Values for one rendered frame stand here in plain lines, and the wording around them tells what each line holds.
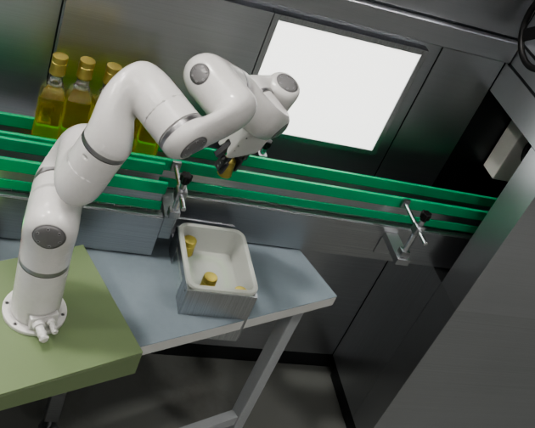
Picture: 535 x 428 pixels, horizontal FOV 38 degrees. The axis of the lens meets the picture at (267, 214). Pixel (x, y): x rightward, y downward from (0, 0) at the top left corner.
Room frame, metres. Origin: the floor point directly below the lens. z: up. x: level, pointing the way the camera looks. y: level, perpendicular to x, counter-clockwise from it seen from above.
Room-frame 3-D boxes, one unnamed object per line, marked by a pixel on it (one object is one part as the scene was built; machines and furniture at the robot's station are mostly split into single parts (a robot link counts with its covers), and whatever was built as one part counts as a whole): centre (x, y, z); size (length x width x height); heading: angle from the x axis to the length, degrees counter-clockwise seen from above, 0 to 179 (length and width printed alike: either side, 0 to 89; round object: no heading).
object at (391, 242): (1.75, -0.36, 0.90); 0.17 x 0.05 x 0.23; 26
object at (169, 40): (1.77, 0.20, 1.15); 0.90 x 0.03 x 0.34; 116
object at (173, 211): (1.47, 0.21, 0.95); 0.17 x 0.03 x 0.12; 26
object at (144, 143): (1.55, 0.34, 0.99); 0.06 x 0.06 x 0.21; 26
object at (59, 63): (1.45, 0.54, 1.14); 0.04 x 0.04 x 0.04
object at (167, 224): (1.49, 0.22, 0.85); 0.09 x 0.04 x 0.07; 26
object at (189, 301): (1.46, 0.08, 0.79); 0.27 x 0.17 x 0.08; 26
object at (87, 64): (1.48, 0.49, 1.14); 0.04 x 0.04 x 0.04
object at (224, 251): (1.43, 0.07, 0.80); 0.22 x 0.17 x 0.09; 26
